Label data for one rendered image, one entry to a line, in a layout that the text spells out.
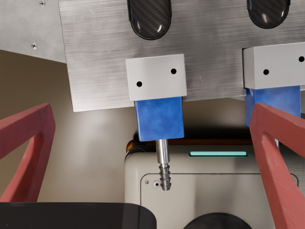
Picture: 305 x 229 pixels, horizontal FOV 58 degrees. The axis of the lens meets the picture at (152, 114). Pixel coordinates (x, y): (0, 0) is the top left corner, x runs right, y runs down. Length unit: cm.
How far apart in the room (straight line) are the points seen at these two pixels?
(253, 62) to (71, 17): 17
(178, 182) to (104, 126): 42
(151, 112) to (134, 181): 67
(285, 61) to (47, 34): 25
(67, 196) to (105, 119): 38
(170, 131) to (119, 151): 93
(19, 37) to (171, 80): 19
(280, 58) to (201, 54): 7
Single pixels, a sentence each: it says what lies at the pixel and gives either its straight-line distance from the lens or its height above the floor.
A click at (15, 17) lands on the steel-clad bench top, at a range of 36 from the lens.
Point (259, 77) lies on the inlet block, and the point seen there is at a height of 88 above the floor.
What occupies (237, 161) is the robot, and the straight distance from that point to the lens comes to 93.
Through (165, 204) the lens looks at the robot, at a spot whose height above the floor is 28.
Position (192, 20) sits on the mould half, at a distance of 27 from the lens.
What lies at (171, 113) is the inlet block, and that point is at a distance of 25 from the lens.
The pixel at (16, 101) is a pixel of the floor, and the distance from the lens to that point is 125.
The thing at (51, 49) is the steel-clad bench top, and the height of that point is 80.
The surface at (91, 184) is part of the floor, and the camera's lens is 124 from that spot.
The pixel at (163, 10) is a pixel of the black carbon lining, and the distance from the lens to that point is 27.
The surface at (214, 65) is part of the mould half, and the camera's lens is 27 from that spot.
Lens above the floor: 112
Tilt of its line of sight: 81 degrees down
